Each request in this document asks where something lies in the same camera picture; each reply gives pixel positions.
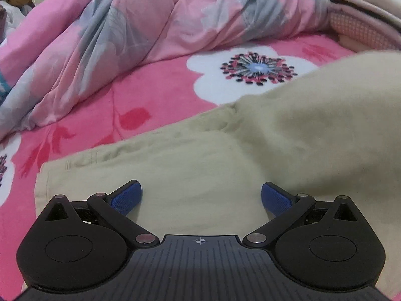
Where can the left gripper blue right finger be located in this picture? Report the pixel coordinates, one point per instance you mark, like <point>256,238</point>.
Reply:
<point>288,211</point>

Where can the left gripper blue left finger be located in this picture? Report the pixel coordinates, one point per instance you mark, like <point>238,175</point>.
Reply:
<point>112,210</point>

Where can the beige khaki trousers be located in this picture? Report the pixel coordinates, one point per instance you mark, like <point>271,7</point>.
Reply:
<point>334,131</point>

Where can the stack of folded clothes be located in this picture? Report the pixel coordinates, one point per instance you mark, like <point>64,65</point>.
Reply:
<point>366,24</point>

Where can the pink floral fleece bedsheet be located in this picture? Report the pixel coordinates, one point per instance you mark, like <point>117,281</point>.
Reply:
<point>147,98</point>

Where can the blue pink striped pillow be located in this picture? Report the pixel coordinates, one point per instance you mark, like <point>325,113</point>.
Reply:
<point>4,88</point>

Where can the pink grey floral duvet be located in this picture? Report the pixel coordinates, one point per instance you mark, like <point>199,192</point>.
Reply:
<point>66,50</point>

